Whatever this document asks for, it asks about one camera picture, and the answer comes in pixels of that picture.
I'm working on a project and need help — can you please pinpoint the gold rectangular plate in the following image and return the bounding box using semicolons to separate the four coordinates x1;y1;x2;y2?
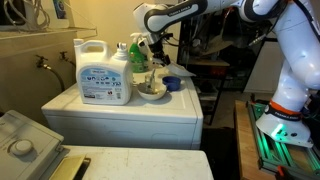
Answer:
49;154;92;180

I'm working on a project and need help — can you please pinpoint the black storage rack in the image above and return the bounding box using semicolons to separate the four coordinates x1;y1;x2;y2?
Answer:
177;6;278;126

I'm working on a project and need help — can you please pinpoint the aluminium base frame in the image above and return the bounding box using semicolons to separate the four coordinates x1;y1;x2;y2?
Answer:
246;100;320;180

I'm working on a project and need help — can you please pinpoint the white ceramic bowl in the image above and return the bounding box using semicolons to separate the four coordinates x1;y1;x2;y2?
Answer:
137;81;168;101

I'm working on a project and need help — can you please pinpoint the small clear glass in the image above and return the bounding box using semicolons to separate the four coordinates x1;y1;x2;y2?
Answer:
144;73;161;90

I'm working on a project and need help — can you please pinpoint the white laundry detergent jug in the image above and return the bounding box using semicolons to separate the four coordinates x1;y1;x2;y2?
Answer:
73;38;134;106

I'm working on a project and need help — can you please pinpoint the dark wall faucet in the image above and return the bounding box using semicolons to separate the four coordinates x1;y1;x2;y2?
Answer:
58;50;70;63
35;54;52;70

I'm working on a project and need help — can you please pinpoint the green spray bottle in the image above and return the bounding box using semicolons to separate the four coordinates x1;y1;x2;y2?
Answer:
128;32;150;74

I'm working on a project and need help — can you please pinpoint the beige wall shelf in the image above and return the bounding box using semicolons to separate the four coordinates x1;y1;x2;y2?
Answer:
0;27;98;41

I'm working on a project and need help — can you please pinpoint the wooden table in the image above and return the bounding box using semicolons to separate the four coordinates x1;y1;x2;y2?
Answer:
234;99;320;180

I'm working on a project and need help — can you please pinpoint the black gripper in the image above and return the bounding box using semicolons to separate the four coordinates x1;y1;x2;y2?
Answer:
147;32;174;66

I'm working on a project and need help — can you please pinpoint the black water hose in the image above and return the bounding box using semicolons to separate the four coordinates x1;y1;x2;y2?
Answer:
46;64;66;93

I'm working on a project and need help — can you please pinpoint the metal spoon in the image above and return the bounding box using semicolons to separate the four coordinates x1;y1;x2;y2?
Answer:
148;67;158;90

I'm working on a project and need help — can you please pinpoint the white washing machine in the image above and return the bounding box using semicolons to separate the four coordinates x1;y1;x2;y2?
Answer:
0;109;214;180
41;64;204;151

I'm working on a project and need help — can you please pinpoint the white cord bundle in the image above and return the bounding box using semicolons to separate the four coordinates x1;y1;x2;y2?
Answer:
0;0;51;33

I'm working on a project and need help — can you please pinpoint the blue printed card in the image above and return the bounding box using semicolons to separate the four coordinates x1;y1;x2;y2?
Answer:
52;0;68;20

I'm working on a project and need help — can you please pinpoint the blue plastic cup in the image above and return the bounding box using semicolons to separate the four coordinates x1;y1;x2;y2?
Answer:
162;75;182;92

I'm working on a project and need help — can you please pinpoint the round white dial knob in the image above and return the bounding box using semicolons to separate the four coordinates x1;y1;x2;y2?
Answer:
9;139;34;157

